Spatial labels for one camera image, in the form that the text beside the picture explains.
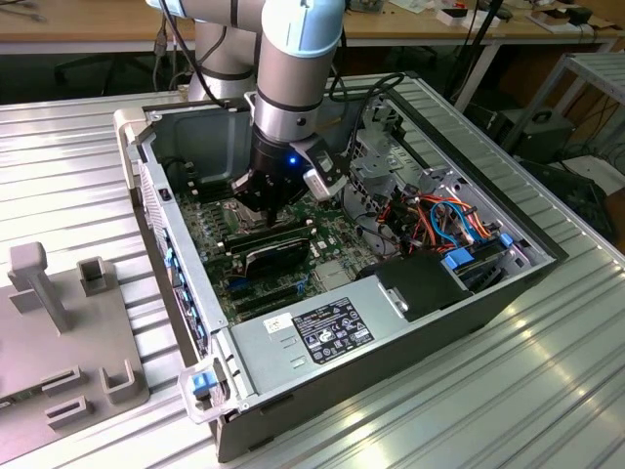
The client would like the CPU socket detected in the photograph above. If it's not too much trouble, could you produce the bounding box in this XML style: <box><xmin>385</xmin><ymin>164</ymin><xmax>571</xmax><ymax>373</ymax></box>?
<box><xmin>222</xmin><ymin>198</ymin><xmax>270</xmax><ymax>232</ymax></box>

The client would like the black RAM slot bank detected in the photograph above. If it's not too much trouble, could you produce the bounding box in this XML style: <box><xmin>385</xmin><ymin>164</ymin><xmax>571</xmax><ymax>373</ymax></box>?
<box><xmin>219</xmin><ymin>219</ymin><xmax>314</xmax><ymax>253</ymax></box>
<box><xmin>187</xmin><ymin>170</ymin><xmax>245</xmax><ymax>202</ymax></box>

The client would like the black expansion slot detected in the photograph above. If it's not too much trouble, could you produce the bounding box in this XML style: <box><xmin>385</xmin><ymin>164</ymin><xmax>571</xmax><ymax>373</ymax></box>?
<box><xmin>236</xmin><ymin>292</ymin><xmax>303</xmax><ymax>320</ymax></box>
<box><xmin>229</xmin><ymin>278</ymin><xmax>299</xmax><ymax>304</ymax></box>

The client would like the black expansion card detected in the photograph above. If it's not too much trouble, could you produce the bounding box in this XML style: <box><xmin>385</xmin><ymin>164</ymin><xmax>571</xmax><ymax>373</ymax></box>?
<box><xmin>242</xmin><ymin>238</ymin><xmax>310</xmax><ymax>279</ymax></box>

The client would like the open PC case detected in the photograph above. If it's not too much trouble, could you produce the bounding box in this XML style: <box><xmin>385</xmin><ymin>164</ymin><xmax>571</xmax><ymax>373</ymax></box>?
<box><xmin>112</xmin><ymin>71</ymin><xmax>570</xmax><ymax>463</ymax></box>

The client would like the green motherboard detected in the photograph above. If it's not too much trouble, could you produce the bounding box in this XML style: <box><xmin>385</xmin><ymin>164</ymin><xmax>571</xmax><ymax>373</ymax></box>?
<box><xmin>173</xmin><ymin>163</ymin><xmax>363</xmax><ymax>324</ymax></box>

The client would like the metal drive cage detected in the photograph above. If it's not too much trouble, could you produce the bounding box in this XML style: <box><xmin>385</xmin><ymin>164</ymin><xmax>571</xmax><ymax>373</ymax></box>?
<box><xmin>341</xmin><ymin>127</ymin><xmax>426</xmax><ymax>231</ymax></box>

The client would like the silver chipset heatsink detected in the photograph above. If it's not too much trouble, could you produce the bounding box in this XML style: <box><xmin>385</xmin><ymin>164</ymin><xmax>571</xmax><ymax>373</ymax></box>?
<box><xmin>314</xmin><ymin>263</ymin><xmax>356</xmax><ymax>290</ymax></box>

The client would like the silver power supply unit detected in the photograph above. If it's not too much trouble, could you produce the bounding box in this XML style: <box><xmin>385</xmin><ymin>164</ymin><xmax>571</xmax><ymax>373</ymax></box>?
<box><xmin>228</xmin><ymin>280</ymin><xmax>409</xmax><ymax>398</ymax></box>

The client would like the black plastic shroud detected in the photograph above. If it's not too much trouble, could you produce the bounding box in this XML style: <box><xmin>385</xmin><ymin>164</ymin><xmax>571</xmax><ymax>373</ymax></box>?
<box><xmin>354</xmin><ymin>253</ymin><xmax>474</xmax><ymax>322</ymax></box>

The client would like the blue disk carrier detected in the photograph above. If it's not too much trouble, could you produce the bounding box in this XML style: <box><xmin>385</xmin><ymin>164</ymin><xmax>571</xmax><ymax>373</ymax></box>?
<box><xmin>440</xmin><ymin>243</ymin><xmax>504</xmax><ymax>294</ymax></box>

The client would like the blue front clip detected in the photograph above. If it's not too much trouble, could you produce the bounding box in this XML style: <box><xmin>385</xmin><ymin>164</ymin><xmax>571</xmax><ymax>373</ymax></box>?
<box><xmin>190</xmin><ymin>372</ymin><xmax>216</xmax><ymax>396</ymax></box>

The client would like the wooden desk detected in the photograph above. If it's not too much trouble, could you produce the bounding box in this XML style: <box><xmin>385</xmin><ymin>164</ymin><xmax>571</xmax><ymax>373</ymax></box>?
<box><xmin>0</xmin><ymin>0</ymin><xmax>625</xmax><ymax>56</ymax></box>

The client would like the black equipment box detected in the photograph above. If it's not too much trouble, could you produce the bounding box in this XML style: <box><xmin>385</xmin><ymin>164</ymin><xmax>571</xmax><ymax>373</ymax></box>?
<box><xmin>517</xmin><ymin>109</ymin><xmax>576</xmax><ymax>165</ymax></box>

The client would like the grey parts rack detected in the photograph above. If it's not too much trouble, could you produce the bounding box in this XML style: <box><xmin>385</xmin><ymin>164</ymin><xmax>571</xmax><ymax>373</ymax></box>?
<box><xmin>0</xmin><ymin>241</ymin><xmax>150</xmax><ymax>432</ymax></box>

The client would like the metal slat shelf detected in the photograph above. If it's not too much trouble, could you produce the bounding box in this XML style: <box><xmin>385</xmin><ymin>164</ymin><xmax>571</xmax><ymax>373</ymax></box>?
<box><xmin>502</xmin><ymin>51</ymin><xmax>625</xmax><ymax>165</ymax></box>

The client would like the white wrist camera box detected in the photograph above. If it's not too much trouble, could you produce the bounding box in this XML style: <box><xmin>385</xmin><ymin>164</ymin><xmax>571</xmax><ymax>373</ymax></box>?
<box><xmin>287</xmin><ymin>135</ymin><xmax>354</xmax><ymax>202</ymax></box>

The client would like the black camera cable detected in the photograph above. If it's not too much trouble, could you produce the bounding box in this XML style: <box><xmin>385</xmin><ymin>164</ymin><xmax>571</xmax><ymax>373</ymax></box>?
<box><xmin>325</xmin><ymin>71</ymin><xmax>407</xmax><ymax>165</ymax></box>

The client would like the orange red wire bundle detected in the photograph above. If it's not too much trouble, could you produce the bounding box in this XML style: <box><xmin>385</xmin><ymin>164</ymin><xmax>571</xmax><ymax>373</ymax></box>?
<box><xmin>380</xmin><ymin>192</ymin><xmax>504</xmax><ymax>255</ymax></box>

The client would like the hanging grey cable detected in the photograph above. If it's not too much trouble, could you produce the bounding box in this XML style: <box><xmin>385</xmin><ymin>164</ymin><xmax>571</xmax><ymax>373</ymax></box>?
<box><xmin>150</xmin><ymin>9</ymin><xmax>170</xmax><ymax>94</ymax></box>

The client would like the blue wire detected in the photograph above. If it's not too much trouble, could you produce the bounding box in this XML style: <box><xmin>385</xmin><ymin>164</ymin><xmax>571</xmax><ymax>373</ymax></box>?
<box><xmin>431</xmin><ymin>198</ymin><xmax>479</xmax><ymax>246</ymax></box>

